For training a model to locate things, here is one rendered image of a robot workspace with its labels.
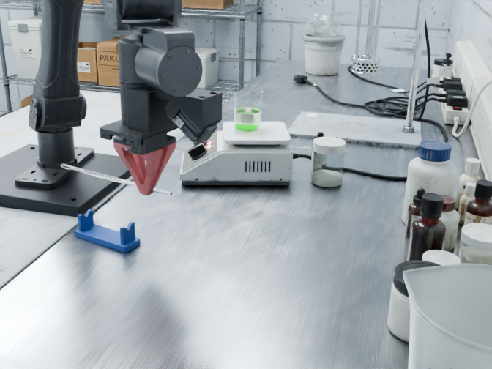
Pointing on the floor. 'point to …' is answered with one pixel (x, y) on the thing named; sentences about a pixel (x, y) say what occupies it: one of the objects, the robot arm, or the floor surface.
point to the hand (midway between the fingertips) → (146, 187)
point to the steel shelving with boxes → (92, 66)
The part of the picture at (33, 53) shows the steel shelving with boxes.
